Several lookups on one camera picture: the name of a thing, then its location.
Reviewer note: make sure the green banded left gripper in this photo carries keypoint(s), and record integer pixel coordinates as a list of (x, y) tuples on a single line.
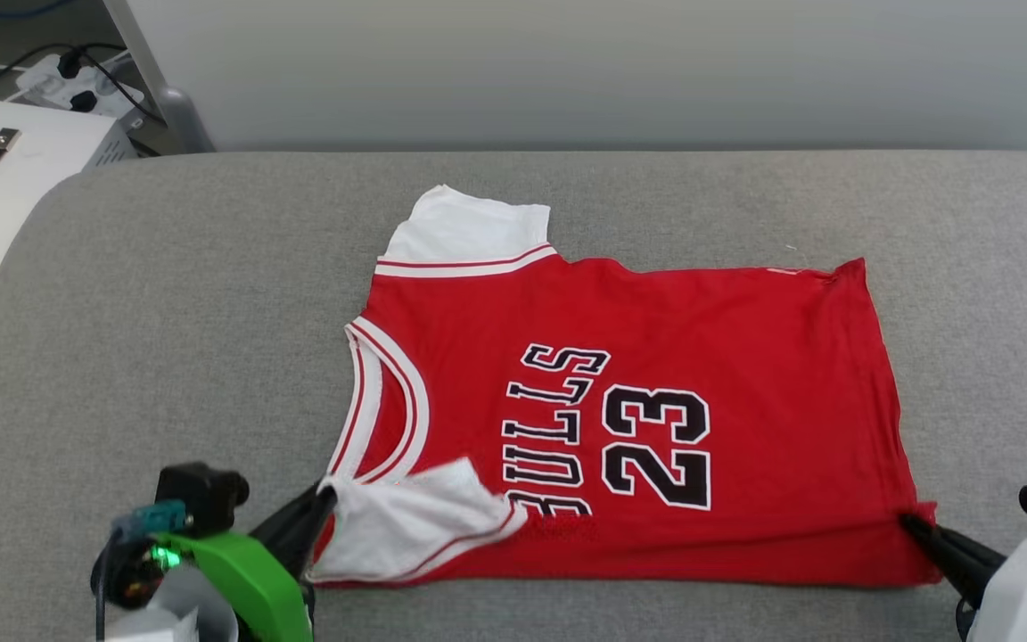
[(255, 588)]

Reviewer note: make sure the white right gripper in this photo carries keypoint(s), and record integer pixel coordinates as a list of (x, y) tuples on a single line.
[(1026, 597)]

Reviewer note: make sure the red Bulls basketball jersey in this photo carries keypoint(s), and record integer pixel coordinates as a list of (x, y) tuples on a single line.
[(701, 312)]

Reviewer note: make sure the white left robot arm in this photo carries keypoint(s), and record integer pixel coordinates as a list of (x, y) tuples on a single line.
[(184, 615)]

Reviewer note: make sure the white equipment case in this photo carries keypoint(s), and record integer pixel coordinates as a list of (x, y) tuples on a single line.
[(23, 196)]

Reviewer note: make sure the black power plug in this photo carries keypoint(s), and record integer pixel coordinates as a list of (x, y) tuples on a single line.
[(69, 62), (83, 101)]

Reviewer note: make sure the white power strip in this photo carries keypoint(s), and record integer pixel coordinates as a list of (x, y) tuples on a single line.
[(36, 82)]

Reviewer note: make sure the white partition panel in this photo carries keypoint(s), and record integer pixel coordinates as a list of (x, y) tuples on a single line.
[(612, 62)]

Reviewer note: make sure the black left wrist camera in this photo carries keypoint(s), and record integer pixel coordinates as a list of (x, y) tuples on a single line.
[(201, 495)]

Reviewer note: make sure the grey partition post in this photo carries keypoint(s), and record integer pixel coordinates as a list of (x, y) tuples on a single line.
[(176, 111)]

